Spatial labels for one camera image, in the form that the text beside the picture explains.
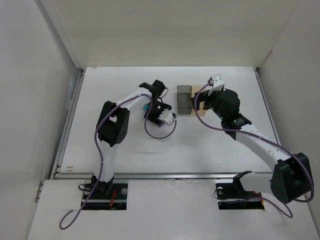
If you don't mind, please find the teal lego brick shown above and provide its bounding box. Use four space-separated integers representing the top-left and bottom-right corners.
142 104 149 112

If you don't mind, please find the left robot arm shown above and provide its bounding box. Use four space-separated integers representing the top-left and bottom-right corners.
91 80 177 193

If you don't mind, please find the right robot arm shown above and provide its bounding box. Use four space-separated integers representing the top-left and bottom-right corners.
191 88 315 204

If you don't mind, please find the orange transparent container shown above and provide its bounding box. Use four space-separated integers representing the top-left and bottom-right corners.
191 85 207 116

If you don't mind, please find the grey transparent container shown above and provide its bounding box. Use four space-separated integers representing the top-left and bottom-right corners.
176 85 193 115

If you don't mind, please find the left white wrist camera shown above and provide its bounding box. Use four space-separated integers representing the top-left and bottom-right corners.
158 109 176 126

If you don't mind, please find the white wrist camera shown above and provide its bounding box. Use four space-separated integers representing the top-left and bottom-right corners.
207 73 225 96
158 109 176 126

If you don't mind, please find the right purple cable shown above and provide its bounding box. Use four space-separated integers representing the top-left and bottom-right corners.
193 79 315 218

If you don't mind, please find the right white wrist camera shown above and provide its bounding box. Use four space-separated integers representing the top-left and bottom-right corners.
207 73 225 96

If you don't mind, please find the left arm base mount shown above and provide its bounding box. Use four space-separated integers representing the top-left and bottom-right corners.
82 180 128 211

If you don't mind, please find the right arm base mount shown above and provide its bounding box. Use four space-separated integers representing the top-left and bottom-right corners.
214 182 265 210

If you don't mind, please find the aluminium rail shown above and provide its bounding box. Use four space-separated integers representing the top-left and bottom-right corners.
53 172 238 181

